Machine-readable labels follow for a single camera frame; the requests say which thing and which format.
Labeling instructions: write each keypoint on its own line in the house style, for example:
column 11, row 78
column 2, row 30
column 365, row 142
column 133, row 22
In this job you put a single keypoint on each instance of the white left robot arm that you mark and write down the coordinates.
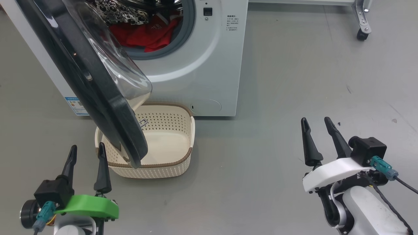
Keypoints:
column 70, row 228

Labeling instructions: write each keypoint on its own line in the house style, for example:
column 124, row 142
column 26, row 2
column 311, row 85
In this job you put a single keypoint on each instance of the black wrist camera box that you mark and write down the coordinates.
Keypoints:
column 369, row 150
column 52, row 192

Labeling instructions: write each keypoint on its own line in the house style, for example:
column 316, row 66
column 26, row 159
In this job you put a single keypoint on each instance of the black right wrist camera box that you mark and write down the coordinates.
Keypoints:
column 369, row 150

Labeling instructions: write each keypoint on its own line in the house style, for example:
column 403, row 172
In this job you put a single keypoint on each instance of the white partition panel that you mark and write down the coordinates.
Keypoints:
column 294, row 1

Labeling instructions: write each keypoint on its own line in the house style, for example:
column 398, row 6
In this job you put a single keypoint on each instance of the red and white garment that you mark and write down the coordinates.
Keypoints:
column 147, row 34

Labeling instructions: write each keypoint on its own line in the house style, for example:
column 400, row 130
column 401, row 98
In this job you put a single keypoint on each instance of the dark washing machine door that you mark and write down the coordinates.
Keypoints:
column 98, row 98

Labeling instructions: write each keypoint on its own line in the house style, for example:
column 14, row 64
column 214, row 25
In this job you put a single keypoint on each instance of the beige perforated laundry basket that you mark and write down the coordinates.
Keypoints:
column 169, row 147

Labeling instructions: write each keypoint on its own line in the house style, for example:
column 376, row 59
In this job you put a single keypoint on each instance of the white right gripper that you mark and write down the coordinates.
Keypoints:
column 333, row 173

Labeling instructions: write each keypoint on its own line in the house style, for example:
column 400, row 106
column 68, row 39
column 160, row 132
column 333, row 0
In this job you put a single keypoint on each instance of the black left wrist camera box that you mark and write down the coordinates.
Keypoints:
column 52, row 192

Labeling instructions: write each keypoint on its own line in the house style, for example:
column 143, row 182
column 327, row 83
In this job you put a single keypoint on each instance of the white front-load washing machine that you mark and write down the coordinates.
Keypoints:
column 202, row 75

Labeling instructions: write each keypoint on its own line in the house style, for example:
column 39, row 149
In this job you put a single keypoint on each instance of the blue energy label sticker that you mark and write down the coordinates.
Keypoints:
column 75, row 106

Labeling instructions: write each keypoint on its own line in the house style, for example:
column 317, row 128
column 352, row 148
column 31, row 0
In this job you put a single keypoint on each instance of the silver metal partition leg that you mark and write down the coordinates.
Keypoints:
column 363, row 16

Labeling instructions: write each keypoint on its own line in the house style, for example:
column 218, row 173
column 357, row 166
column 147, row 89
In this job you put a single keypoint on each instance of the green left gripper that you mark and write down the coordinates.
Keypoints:
column 88, row 205

